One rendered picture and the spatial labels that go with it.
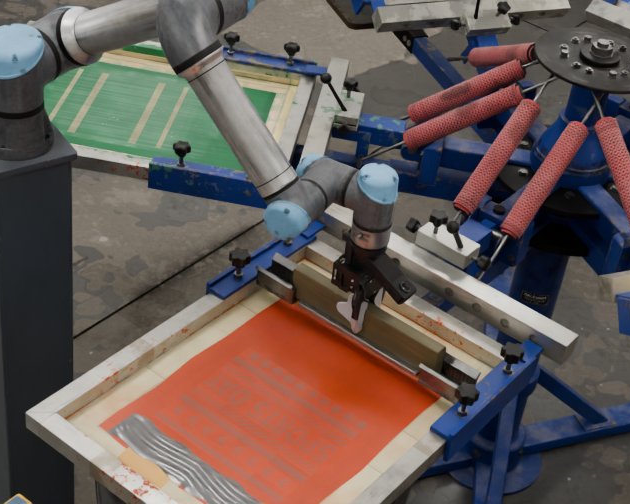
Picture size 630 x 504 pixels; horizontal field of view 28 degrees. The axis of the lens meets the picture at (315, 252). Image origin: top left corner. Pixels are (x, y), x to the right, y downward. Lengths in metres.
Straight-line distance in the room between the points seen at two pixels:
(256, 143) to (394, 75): 3.27
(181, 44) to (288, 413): 0.71
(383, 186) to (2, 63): 0.75
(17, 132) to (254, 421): 0.73
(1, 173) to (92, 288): 1.64
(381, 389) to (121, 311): 1.72
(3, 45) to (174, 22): 0.42
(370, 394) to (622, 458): 1.56
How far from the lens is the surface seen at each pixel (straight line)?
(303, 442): 2.31
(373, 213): 2.29
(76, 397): 2.32
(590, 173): 3.02
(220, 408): 2.36
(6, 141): 2.53
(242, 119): 2.20
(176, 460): 2.26
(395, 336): 2.43
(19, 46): 2.47
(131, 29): 2.42
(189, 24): 2.19
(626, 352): 4.22
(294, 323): 2.55
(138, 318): 4.00
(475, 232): 2.74
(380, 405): 2.41
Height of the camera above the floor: 2.61
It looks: 37 degrees down
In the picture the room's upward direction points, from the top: 8 degrees clockwise
